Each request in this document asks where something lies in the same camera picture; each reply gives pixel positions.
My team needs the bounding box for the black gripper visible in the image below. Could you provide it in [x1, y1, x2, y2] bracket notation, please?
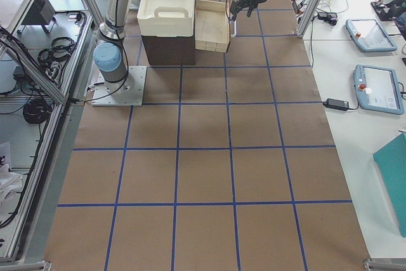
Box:
[230, 0, 267, 20]

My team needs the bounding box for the white plastic drawer handle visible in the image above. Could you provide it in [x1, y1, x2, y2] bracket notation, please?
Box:
[230, 17, 237, 38]

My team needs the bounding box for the wooden drawer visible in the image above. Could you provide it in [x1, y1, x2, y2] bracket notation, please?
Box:
[195, 0, 231, 53]

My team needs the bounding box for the dark brown wooden drawer cabinet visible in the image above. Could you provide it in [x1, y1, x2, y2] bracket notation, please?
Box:
[141, 36, 196, 66]

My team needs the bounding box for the cream plastic bin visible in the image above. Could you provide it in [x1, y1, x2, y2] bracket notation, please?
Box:
[137, 0, 195, 37]

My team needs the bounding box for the teach pendant far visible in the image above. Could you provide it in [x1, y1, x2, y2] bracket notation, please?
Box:
[345, 19, 397, 52]

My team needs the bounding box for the teach pendant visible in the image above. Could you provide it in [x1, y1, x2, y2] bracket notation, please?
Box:
[353, 65, 405, 115]
[345, 19, 397, 52]

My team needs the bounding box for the black power adapter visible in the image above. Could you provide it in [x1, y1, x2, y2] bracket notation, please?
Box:
[323, 98, 350, 111]

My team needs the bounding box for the teach pendant near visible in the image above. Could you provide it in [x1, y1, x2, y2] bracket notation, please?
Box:
[353, 65, 405, 115]

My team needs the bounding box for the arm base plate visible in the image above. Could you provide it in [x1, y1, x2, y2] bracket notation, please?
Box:
[91, 66, 147, 107]

